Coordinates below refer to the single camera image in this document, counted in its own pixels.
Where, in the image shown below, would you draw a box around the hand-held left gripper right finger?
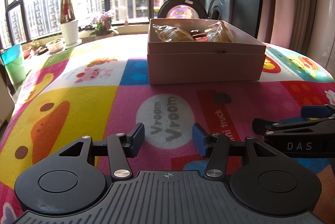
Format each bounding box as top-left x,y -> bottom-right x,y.
192,123 -> 280,180

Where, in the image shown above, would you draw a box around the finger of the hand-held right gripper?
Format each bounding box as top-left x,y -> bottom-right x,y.
300,104 -> 335,119
252,117 -> 335,139

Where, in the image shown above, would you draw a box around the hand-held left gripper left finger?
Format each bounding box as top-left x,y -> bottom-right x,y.
58,123 -> 145,180

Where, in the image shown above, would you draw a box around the white cardboard box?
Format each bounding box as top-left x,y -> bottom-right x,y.
147,18 -> 267,85

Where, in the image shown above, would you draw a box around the bread bun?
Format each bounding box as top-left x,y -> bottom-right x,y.
207,21 -> 233,43

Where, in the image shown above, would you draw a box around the pink jelly cup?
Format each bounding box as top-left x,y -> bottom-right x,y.
191,30 -> 208,42

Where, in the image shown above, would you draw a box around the colourful cartoon play mat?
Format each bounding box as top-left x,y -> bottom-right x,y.
0,33 -> 335,224

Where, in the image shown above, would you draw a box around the pink beige curtain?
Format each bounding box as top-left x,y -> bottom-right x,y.
258,0 -> 335,75

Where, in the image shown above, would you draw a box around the pink flower potted plant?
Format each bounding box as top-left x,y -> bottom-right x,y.
88,10 -> 118,39

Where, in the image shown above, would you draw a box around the white planter bowl with sprouts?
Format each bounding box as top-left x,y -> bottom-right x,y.
46,38 -> 64,53

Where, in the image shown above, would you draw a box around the round washing machine door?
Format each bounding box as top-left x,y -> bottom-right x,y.
157,0 -> 207,20

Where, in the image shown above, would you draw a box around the small red potted plant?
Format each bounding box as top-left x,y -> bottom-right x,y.
23,41 -> 40,56

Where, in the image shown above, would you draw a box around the green bucket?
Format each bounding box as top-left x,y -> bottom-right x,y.
4,57 -> 27,84

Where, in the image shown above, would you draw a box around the teal plastic basin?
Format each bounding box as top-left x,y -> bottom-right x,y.
0,44 -> 23,65

